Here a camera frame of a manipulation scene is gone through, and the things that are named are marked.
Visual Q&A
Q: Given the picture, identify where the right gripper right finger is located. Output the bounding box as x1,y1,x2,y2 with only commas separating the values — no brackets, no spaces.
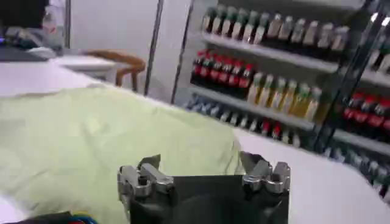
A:
239,151,292,195

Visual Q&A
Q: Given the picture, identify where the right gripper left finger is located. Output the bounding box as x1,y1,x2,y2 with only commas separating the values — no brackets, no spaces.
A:
117,153,175,211

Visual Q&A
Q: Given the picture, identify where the light green shirt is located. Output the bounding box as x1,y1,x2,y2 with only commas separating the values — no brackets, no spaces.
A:
0,86,244,224

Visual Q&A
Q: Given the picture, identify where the glass-door shelf of bottles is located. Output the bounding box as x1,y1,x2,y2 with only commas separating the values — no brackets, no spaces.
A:
170,0,378,153
313,0,390,205

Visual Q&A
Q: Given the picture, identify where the brown wooden chair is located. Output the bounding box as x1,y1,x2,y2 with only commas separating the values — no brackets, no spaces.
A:
82,49,147,92

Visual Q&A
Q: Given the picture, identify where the white side desk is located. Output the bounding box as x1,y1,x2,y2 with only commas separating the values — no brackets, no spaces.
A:
50,54,117,80

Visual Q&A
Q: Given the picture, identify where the leaning black metal pole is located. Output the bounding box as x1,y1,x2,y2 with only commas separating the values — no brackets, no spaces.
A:
143,0,165,97

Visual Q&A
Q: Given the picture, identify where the grey computer mouse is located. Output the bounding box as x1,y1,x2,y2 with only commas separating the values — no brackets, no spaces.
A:
27,47,58,59

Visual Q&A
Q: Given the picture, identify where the dark grey laptop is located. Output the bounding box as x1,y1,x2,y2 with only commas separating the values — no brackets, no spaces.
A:
0,46,49,62

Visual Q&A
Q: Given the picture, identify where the clear plastic water bottle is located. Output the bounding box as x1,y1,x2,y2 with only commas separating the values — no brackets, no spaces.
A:
42,2,65,49

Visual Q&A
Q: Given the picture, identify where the black monitor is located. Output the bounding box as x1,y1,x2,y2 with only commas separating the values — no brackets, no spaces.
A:
0,0,50,30

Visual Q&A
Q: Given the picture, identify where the multicoloured wire bundle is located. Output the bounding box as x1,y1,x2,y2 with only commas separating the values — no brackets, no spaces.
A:
5,211,99,224

